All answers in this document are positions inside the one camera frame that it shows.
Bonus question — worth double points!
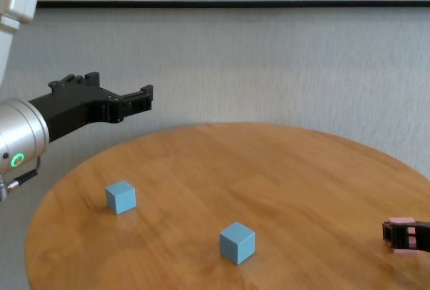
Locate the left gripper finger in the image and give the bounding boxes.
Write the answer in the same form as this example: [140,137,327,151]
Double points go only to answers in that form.
[120,84,155,118]
[48,71,101,89]

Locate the black arm cable plug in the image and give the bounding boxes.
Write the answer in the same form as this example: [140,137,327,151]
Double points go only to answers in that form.
[5,158,42,187]

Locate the black horizontal wall rail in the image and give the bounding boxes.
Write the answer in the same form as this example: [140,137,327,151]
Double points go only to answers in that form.
[35,0,430,9]

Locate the blue cube building block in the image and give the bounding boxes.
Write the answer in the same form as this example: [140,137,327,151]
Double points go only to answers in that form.
[105,181,137,216]
[219,222,256,266]

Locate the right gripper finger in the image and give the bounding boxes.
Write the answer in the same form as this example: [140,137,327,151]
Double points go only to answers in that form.
[382,221,430,254]

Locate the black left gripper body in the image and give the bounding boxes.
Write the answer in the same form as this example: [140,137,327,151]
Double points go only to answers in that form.
[28,81,127,145]

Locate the pink cube building block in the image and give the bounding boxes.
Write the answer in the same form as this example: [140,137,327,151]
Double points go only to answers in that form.
[386,216,421,255]

